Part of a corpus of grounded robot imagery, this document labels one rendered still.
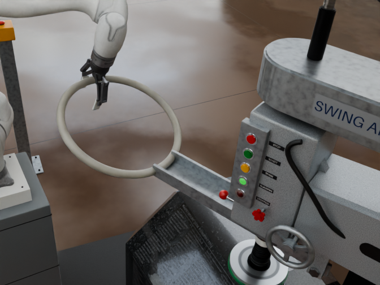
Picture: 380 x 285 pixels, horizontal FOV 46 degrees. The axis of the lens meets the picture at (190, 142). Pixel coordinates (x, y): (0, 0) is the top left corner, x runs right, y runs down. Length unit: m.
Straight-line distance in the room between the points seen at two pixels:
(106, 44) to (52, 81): 2.81
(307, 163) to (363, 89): 0.24
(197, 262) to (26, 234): 0.74
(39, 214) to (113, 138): 1.75
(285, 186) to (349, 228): 0.20
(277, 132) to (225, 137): 2.56
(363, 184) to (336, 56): 0.35
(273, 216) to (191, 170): 0.45
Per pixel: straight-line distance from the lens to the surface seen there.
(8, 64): 2.95
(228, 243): 1.81
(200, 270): 1.81
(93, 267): 2.74
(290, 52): 1.21
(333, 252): 1.37
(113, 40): 1.65
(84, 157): 1.59
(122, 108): 4.00
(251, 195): 1.34
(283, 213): 1.34
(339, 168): 1.35
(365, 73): 1.18
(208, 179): 1.66
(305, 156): 1.20
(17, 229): 2.04
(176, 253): 1.89
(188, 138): 3.68
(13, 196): 1.98
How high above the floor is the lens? 2.19
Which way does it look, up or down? 37 degrees down
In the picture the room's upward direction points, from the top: 6 degrees clockwise
